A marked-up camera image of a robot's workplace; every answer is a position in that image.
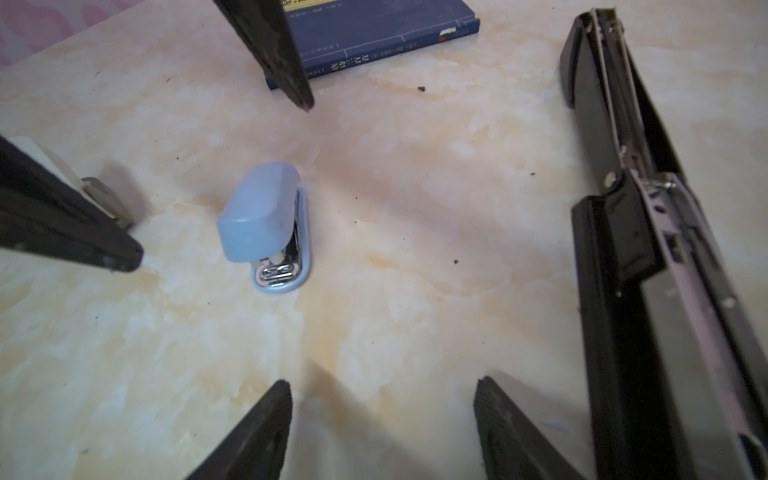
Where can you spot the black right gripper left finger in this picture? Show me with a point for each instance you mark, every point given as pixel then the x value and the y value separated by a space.
pixel 256 447

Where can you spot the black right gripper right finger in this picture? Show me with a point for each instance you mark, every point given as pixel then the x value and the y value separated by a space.
pixel 512 447

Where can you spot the blue book yellow label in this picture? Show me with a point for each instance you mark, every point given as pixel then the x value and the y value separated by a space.
pixel 336 35

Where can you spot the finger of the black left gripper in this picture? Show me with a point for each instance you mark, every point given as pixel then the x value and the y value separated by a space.
pixel 41 215
pixel 263 27

